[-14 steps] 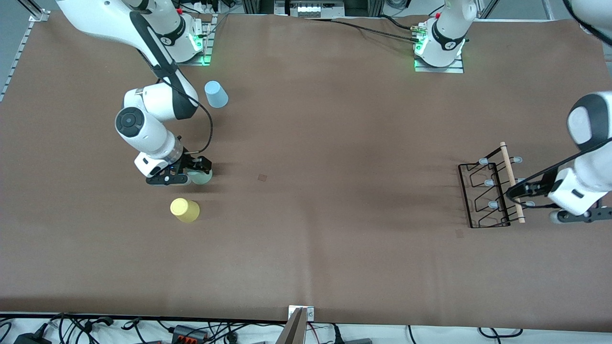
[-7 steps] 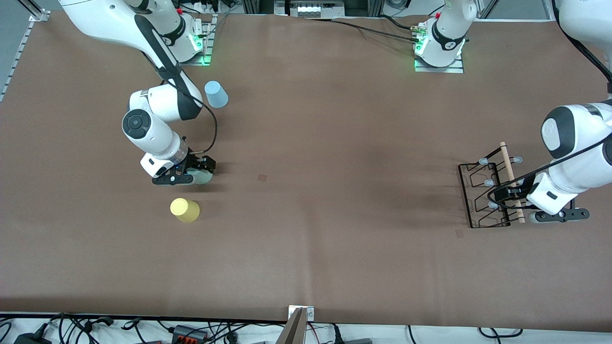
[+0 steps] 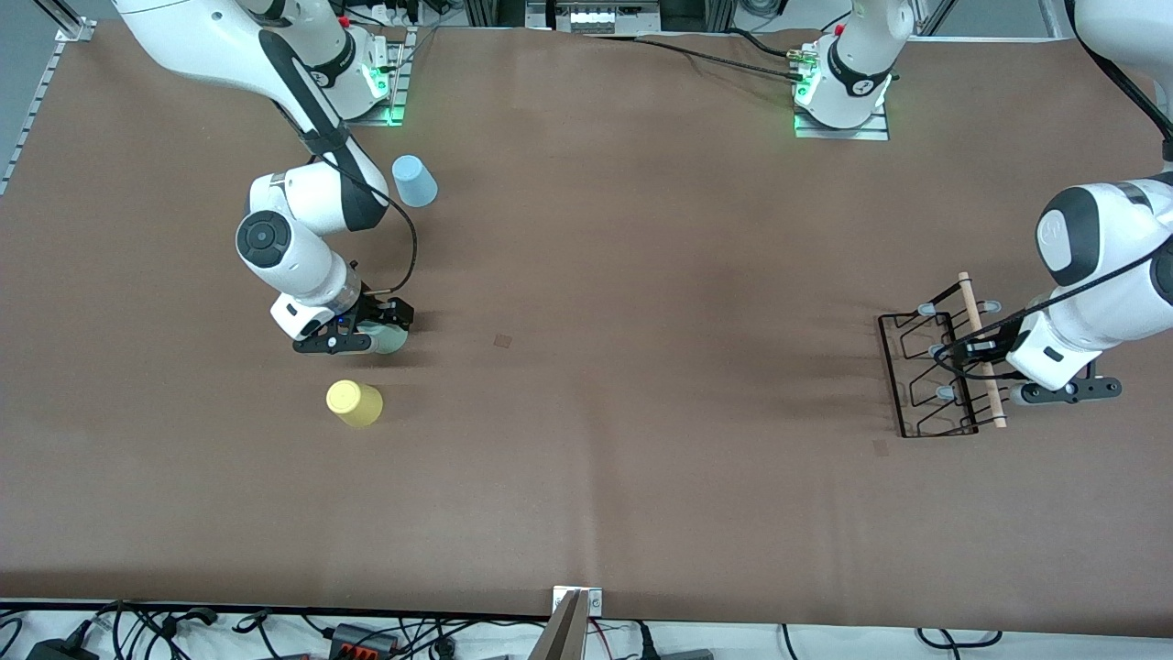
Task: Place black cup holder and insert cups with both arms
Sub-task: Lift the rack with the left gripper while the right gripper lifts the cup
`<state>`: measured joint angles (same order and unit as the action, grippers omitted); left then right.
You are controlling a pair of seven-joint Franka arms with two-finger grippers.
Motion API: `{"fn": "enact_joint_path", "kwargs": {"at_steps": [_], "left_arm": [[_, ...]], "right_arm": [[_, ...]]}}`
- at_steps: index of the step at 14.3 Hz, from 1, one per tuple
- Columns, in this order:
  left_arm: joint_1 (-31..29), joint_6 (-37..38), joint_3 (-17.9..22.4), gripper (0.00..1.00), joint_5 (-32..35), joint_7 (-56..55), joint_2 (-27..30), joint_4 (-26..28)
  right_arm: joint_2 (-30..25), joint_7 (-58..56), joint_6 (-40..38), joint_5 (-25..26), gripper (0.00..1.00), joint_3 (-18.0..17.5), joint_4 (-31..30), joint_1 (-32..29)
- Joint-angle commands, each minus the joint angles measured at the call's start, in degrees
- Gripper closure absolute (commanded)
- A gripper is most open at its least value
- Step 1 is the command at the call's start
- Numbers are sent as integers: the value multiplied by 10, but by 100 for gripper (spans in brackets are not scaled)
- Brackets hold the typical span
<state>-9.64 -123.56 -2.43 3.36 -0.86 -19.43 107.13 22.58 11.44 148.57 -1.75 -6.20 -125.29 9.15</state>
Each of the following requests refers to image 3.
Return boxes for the pale green plastic cup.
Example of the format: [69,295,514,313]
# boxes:
[367,319,409,356]

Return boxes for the yellow plastic cup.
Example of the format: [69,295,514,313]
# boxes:
[325,379,384,428]

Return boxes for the black wire cup holder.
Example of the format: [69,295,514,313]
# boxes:
[878,271,1027,439]

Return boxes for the light blue plastic cup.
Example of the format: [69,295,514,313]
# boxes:
[391,154,439,209]

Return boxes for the black connector box orange clips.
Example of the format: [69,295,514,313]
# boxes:
[330,623,400,660]

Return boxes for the brown paper table cover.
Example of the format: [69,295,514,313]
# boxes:
[0,18,1173,638]

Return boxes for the grey power strip box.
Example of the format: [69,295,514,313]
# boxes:
[527,0,663,36]

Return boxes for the black power adapter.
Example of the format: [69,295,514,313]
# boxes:
[26,637,100,660]

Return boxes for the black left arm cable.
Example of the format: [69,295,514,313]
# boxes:
[933,37,1173,363]

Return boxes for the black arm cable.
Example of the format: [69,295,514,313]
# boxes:
[312,137,420,296]
[933,37,1173,363]

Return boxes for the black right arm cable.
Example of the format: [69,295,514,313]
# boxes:
[312,137,420,296]

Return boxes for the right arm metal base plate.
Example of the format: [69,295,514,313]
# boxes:
[339,27,409,127]

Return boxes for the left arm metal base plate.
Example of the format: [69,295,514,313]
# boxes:
[794,101,890,141]

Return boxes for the tangled black cable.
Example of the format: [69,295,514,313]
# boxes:
[96,600,221,660]

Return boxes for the aluminium camera mount bar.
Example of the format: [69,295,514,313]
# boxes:
[530,587,604,660]

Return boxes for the thick black power cable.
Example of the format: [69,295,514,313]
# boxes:
[632,35,807,83]
[729,27,807,61]

